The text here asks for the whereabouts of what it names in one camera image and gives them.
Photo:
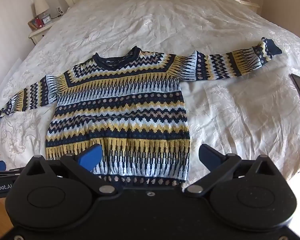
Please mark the bed with cream bedspread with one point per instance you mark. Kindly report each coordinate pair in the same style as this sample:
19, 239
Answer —
165, 22

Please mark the white wall socket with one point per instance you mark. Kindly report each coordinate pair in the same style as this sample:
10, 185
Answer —
59, 10

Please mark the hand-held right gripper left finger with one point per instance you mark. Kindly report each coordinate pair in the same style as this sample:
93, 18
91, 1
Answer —
90, 158

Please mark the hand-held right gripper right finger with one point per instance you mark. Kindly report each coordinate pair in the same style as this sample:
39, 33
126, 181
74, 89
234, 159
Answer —
211, 155

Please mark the small red box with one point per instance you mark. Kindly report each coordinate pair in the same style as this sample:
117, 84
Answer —
39, 23

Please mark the navy yellow patterned knit sweater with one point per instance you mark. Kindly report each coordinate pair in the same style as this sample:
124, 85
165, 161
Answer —
120, 110

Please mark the small alarm clock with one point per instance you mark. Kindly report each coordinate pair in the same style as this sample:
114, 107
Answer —
47, 19

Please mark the white shade table lamp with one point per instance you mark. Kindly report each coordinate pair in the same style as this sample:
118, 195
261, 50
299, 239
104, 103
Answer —
41, 5

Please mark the cream nightstand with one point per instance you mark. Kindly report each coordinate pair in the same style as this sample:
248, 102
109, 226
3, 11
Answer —
38, 33
247, 3

